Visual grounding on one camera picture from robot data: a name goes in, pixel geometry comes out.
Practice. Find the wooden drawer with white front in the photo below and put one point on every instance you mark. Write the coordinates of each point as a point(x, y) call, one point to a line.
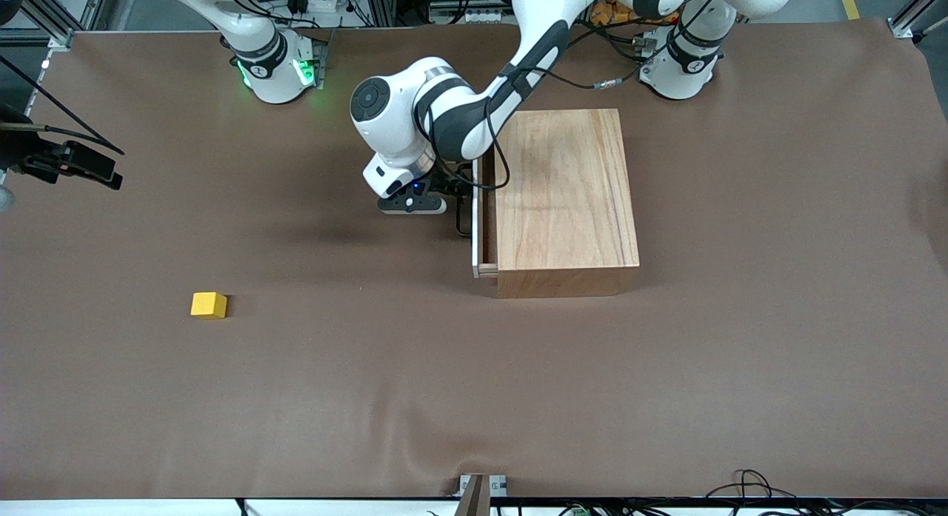
point(486, 235)

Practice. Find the metal bracket with wooden post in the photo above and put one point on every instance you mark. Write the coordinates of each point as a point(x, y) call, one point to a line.
point(480, 494)

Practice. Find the yellow floor tape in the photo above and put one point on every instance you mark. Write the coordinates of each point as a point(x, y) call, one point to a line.
point(848, 1)

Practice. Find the light wooden cabinet box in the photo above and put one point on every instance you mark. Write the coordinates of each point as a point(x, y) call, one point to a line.
point(566, 198)

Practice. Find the aluminium frame profile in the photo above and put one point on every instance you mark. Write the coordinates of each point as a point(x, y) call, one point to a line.
point(48, 16)
point(915, 12)

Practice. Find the aluminium rack with equipment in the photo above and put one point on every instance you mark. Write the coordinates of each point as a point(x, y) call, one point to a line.
point(459, 5)

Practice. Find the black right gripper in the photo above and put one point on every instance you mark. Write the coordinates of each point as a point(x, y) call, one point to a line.
point(21, 153)

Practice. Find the yellow wooden cube block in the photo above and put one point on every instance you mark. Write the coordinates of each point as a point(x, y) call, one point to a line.
point(208, 305)

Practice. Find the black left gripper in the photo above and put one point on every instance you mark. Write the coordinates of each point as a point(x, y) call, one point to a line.
point(447, 181)

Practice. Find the pile of orange objects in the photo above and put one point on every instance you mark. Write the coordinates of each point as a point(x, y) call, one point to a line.
point(611, 14)

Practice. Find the brown table mat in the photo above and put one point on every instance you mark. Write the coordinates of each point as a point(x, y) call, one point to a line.
point(474, 383)

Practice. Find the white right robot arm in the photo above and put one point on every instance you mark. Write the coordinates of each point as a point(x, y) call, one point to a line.
point(270, 64)

